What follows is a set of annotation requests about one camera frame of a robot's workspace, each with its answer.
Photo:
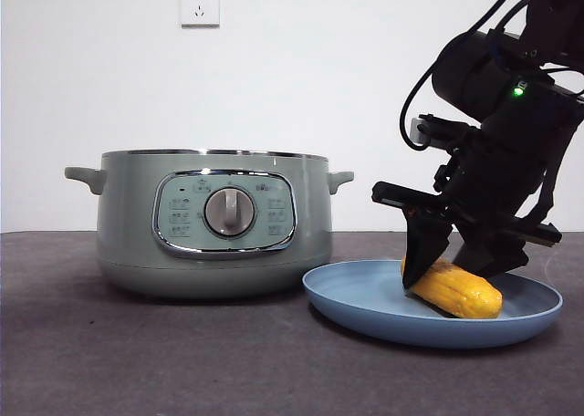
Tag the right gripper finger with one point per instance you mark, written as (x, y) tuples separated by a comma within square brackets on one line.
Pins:
[(493, 258), (424, 242)]

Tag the yellow corn cob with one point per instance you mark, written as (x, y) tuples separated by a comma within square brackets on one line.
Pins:
[(461, 293)]

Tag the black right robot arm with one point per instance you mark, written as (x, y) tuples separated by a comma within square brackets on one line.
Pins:
[(465, 69)]

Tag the light blue round plate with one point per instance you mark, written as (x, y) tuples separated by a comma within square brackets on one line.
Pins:
[(365, 306)]

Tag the sage green electric steamer pot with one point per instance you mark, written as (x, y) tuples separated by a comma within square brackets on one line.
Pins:
[(128, 233)]

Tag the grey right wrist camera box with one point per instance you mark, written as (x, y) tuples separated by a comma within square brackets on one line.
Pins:
[(417, 131)]

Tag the white wall power socket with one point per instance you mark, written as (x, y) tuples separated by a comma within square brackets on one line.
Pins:
[(200, 5)]

